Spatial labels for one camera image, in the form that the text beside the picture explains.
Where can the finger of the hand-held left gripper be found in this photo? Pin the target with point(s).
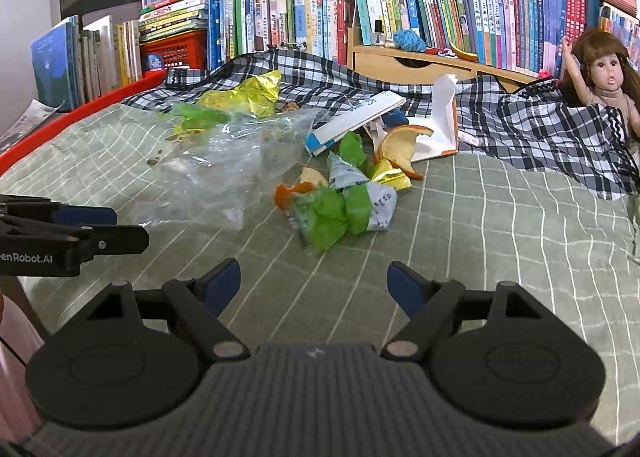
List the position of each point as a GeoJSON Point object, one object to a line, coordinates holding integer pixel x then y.
{"type": "Point", "coordinates": [90, 216]}
{"type": "Point", "coordinates": [120, 239]}

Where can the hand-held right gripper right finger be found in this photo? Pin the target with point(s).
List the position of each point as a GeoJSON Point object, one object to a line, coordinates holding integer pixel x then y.
{"type": "Point", "coordinates": [404, 287]}

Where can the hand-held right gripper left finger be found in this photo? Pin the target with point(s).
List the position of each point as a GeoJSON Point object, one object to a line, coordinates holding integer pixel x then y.
{"type": "Point", "coordinates": [223, 287]}

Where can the green white printed wrapper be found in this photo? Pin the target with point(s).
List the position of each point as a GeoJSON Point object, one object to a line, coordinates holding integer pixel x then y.
{"type": "Point", "coordinates": [380, 202]}

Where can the yellow silver foil wrapper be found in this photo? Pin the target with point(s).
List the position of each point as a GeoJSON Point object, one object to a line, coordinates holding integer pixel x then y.
{"type": "Point", "coordinates": [389, 178]}

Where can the small orange peel piece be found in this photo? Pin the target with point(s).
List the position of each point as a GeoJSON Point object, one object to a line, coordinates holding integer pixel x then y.
{"type": "Point", "coordinates": [287, 196]}
{"type": "Point", "coordinates": [315, 177]}

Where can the clear plastic bag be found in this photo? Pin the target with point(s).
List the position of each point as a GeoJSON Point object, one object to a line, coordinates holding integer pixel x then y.
{"type": "Point", "coordinates": [215, 164]}

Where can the large orange peel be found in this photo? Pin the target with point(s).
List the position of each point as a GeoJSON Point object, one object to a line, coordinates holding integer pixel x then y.
{"type": "Point", "coordinates": [400, 147]}

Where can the green plastic wrapper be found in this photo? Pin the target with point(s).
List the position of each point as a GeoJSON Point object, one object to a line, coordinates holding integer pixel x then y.
{"type": "Point", "coordinates": [197, 114]}

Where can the white blue carton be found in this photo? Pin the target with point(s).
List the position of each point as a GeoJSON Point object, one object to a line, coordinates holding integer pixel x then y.
{"type": "Point", "coordinates": [345, 124]}

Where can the yellow green foil snack bag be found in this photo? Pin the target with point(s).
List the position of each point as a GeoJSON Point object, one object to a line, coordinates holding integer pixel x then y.
{"type": "Point", "coordinates": [250, 94]}

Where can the green striped bed sheet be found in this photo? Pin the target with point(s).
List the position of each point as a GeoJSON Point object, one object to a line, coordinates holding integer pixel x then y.
{"type": "Point", "coordinates": [500, 247]}

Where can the paper magazine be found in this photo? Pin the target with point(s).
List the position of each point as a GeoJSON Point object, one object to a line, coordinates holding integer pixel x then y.
{"type": "Point", "coordinates": [25, 124]}

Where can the person's pink clothing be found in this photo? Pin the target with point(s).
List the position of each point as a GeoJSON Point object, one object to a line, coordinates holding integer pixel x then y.
{"type": "Point", "coordinates": [15, 387]}

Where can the row of pale spine books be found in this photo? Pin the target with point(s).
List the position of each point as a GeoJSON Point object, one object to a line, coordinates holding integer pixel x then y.
{"type": "Point", "coordinates": [75, 62]}

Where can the blue round toy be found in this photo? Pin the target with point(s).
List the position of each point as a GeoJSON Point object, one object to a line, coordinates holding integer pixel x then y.
{"type": "Point", "coordinates": [153, 63]}

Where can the red plastic basket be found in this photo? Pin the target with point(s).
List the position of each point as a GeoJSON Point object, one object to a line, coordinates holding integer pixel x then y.
{"type": "Point", "coordinates": [182, 51]}

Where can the black white plaid blanket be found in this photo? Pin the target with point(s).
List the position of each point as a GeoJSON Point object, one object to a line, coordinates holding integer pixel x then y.
{"type": "Point", "coordinates": [525, 122]}

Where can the stack of flat-lying books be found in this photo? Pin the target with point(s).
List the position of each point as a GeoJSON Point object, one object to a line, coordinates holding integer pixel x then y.
{"type": "Point", "coordinates": [172, 14]}

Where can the wooden drawer organizer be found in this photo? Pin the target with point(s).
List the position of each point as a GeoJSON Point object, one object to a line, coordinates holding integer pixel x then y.
{"type": "Point", "coordinates": [390, 63]}

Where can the yellow curved toy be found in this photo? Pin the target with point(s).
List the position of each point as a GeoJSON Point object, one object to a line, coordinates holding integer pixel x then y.
{"type": "Point", "coordinates": [462, 53]}

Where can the blue yarn ball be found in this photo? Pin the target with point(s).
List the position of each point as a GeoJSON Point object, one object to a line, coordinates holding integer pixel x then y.
{"type": "Point", "coordinates": [410, 40]}

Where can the small glass bottle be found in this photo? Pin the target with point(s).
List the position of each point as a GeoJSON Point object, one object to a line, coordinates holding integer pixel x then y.
{"type": "Point", "coordinates": [378, 34]}

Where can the row of blue green books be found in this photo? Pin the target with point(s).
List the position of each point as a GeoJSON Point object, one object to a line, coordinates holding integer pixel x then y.
{"type": "Point", "coordinates": [280, 22]}

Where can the row of blue pink books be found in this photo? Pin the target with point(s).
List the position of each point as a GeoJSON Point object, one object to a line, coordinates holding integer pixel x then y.
{"type": "Point", "coordinates": [530, 22]}

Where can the brown haired doll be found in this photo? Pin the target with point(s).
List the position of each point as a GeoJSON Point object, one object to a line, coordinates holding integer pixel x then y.
{"type": "Point", "coordinates": [607, 72]}

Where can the red bed rail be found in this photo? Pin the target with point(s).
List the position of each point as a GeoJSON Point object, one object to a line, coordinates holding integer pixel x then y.
{"type": "Point", "coordinates": [75, 113]}

